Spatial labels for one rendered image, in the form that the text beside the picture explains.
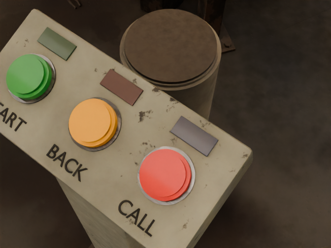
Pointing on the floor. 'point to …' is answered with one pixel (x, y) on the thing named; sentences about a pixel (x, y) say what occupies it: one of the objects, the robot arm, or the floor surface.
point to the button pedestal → (115, 147)
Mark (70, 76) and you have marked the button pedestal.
